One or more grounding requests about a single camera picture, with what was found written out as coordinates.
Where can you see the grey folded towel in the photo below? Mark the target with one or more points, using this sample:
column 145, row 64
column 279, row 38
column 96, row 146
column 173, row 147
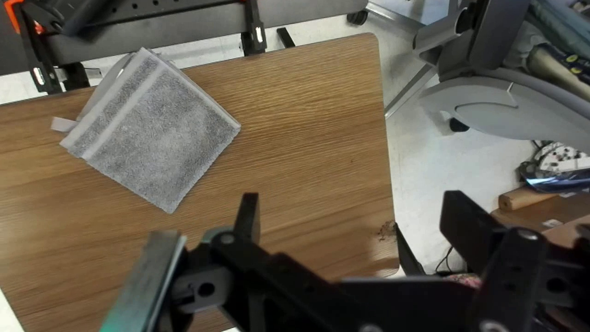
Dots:
column 156, row 138

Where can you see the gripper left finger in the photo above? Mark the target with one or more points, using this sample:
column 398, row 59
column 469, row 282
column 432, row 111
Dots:
column 258, row 276

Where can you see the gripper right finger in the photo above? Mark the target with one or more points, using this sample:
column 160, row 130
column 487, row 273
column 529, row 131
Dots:
column 511, row 276

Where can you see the stack of wooden boards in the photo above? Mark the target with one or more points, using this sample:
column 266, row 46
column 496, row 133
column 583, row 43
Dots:
column 548, row 216

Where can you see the grey office chair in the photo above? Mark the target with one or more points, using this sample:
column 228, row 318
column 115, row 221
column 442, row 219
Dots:
column 498, row 101

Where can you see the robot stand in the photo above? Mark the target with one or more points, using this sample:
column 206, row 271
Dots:
column 184, row 30

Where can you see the shiny foil bag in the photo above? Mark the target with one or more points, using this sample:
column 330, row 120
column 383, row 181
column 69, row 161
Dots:
column 560, row 168

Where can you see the black and orange clamp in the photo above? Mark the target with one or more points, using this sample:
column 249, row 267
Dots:
column 39, row 60

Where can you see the wooden rod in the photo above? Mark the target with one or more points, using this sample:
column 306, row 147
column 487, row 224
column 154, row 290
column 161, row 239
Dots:
column 523, row 199

